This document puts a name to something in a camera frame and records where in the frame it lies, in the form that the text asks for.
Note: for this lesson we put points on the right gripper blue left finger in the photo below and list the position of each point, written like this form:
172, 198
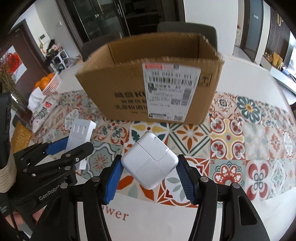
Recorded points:
97, 192

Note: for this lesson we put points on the patterned tile tablecloth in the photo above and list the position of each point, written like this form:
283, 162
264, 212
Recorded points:
241, 140

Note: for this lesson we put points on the white charger block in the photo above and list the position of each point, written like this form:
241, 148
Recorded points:
80, 133

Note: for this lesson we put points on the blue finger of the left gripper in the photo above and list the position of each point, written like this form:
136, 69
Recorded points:
39, 151

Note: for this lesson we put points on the brown cardboard box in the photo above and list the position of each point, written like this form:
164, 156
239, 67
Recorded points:
169, 77

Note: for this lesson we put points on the white basket with oranges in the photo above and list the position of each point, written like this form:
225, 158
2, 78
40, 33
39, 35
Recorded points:
48, 83

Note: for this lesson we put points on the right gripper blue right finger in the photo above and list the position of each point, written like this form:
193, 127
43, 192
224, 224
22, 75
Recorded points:
202, 192

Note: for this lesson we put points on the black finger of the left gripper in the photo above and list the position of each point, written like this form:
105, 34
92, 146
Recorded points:
66, 162

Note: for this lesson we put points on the white square power adapter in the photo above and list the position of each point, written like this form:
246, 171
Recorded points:
149, 161

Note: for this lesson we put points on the white patterned tissue pack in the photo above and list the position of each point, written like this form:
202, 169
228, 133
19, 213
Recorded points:
41, 105

